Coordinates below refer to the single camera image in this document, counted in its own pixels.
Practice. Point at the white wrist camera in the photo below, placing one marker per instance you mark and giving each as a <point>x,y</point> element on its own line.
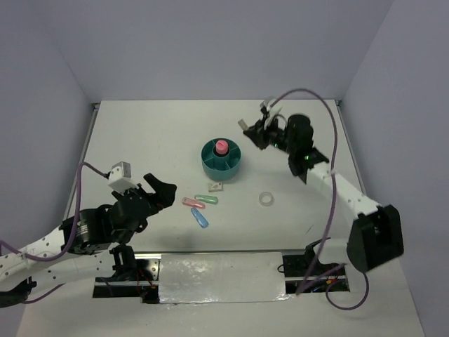
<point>269,111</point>
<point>120,178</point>

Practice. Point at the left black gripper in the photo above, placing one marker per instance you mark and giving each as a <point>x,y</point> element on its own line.
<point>165,193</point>

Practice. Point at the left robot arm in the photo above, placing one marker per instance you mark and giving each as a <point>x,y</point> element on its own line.
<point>92,243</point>

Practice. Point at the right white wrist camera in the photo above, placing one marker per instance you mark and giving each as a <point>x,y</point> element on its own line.
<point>269,111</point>

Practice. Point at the clear tape roll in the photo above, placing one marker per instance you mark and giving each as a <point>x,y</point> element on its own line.
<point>266,199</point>

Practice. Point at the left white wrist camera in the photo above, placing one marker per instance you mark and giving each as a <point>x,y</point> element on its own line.
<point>120,178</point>

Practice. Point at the silver foil tape sheet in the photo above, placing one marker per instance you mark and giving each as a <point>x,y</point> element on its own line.
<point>227,290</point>

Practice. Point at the green translucent highlighter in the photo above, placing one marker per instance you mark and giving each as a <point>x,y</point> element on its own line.
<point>206,199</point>

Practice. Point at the metal front rail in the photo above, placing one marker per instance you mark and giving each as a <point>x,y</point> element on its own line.
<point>172,269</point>

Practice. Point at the pink translucent highlighter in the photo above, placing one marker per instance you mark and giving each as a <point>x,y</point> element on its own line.
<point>193,203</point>

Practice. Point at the teal round desk organizer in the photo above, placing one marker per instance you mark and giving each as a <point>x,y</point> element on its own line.
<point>220,168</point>

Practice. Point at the pink capped crayon tube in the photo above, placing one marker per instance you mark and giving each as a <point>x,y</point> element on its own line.
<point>221,148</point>

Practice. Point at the blue translucent highlighter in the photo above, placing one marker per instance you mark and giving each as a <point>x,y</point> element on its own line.
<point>201,220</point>

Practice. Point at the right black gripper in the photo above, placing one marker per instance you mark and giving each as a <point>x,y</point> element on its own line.
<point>258,136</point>

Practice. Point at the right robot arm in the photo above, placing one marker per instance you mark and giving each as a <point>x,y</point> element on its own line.
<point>375,233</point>

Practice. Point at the grey white eraser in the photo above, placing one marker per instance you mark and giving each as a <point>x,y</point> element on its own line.
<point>242,124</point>

